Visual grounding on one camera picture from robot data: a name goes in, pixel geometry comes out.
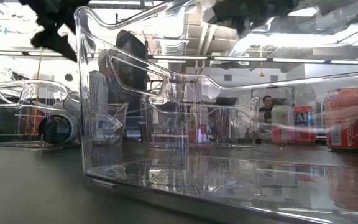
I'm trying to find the red Fanta soda can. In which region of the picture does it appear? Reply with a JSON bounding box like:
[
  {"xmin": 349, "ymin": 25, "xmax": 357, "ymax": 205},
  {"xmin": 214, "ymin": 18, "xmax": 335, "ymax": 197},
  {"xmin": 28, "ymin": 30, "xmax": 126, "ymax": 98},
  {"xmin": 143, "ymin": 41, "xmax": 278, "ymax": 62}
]
[
  {"xmin": 292, "ymin": 105, "xmax": 317, "ymax": 144},
  {"xmin": 324, "ymin": 87, "xmax": 358, "ymax": 152}
]

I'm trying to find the yellow ceiling drop cord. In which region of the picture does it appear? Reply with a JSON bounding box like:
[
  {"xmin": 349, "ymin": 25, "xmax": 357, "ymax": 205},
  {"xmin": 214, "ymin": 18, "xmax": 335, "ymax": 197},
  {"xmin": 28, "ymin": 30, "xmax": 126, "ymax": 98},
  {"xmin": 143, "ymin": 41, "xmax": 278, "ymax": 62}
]
[{"xmin": 259, "ymin": 45, "xmax": 265, "ymax": 78}]

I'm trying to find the person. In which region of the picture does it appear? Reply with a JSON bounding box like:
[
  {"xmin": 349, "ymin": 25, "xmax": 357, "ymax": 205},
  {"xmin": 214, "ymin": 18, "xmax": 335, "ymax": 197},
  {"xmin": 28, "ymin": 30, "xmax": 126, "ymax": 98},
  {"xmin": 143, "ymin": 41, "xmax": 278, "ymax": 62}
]
[{"xmin": 257, "ymin": 95, "xmax": 275, "ymax": 123}]

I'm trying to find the black room divider panel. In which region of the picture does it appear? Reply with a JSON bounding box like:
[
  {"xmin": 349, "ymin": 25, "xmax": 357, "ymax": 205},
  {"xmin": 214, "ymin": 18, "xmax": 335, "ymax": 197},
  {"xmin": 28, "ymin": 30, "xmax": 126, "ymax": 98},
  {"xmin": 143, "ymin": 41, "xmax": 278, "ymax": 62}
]
[{"xmin": 116, "ymin": 30, "xmax": 150, "ymax": 140}]

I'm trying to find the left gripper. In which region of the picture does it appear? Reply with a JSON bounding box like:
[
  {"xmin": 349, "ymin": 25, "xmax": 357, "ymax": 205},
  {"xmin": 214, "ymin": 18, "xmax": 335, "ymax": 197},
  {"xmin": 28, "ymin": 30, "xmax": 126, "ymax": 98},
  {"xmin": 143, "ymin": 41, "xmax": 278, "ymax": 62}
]
[{"xmin": 19, "ymin": 0, "xmax": 90, "ymax": 62}]

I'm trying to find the black table mat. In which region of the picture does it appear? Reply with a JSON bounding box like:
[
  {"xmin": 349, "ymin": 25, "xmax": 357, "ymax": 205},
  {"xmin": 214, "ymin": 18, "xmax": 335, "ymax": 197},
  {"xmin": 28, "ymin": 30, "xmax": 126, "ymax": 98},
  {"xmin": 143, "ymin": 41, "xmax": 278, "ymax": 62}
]
[{"xmin": 0, "ymin": 138, "xmax": 358, "ymax": 224}]

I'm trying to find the red bottle white cap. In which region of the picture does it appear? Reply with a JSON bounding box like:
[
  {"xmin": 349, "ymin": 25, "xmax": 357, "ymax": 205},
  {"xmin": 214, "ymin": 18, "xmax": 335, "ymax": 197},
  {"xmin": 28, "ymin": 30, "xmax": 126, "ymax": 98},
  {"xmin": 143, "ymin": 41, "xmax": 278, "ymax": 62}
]
[
  {"xmin": 190, "ymin": 105, "xmax": 210, "ymax": 144},
  {"xmin": 271, "ymin": 105, "xmax": 294, "ymax": 144}
]

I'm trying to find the yellow hanging cable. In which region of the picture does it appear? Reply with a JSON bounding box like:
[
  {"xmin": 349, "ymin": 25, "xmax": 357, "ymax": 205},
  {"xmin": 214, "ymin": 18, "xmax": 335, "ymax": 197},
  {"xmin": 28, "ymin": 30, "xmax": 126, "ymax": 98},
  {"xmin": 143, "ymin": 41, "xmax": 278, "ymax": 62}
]
[{"xmin": 29, "ymin": 46, "xmax": 45, "ymax": 135}]

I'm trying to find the clear plastic bin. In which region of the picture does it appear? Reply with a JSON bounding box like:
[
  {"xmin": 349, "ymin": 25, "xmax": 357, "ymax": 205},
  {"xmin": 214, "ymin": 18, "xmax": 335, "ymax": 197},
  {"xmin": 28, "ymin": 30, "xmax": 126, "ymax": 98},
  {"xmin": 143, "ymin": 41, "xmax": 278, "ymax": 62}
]
[
  {"xmin": 75, "ymin": 0, "xmax": 358, "ymax": 224},
  {"xmin": 0, "ymin": 79, "xmax": 130, "ymax": 149},
  {"xmin": 141, "ymin": 96, "xmax": 260, "ymax": 149}
]

